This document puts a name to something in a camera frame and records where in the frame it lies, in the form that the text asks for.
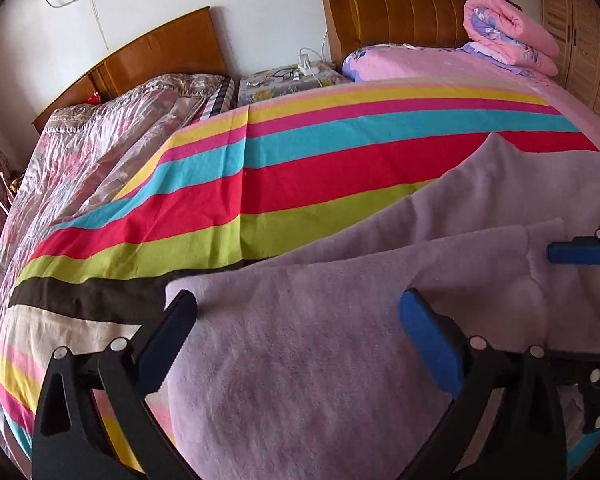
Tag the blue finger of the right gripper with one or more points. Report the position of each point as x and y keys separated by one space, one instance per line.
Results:
x=580 y=251

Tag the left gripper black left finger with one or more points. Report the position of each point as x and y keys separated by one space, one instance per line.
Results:
x=70 y=440

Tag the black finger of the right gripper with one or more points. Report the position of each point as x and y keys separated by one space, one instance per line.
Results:
x=580 y=370

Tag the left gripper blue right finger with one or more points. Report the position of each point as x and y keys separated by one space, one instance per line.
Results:
x=505 y=419

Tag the mauve sweatpants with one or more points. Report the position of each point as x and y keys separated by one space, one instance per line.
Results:
x=298 y=367

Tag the light wood wardrobe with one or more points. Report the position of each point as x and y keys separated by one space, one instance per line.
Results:
x=575 y=24

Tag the rolled pink floral duvet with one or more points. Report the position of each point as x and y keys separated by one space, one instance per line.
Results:
x=502 y=34

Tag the pink floral quilt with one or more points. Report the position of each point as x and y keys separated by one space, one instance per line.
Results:
x=85 y=154

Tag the rainbow striped blanket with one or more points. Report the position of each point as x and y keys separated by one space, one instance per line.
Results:
x=243 y=186

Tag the pink bed sheet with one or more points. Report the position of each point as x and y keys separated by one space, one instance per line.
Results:
x=393 y=61

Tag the red object at headboard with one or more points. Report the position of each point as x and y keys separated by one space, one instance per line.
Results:
x=94 y=99

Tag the plaid checked bed sheet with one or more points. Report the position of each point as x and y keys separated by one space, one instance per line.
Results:
x=221 y=101

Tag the white power strip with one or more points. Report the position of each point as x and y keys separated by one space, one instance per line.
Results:
x=306 y=67

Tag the bedside table with cloth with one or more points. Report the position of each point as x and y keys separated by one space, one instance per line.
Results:
x=269 y=84

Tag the left wooden headboard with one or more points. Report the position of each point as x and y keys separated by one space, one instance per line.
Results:
x=185 y=45

